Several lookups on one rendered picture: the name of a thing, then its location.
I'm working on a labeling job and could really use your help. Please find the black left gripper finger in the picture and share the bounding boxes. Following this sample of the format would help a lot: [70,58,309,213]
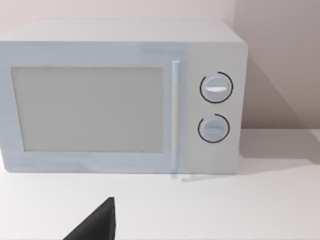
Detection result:
[62,196,117,240]

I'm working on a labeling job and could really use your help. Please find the pale microwave door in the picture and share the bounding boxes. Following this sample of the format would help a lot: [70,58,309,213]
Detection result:
[0,41,188,174]

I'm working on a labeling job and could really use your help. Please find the pale microwave oven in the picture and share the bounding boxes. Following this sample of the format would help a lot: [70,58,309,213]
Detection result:
[0,19,249,176]

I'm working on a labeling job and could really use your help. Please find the small pale microwave knob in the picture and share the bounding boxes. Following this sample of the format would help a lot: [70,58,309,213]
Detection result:
[197,113,231,144]

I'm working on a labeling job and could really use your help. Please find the large pale microwave knob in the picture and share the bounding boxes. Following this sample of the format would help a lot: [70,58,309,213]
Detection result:
[199,71,234,104]

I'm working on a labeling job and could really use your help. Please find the pale microwave door handle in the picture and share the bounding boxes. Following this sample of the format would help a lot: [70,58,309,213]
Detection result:
[171,59,181,173]

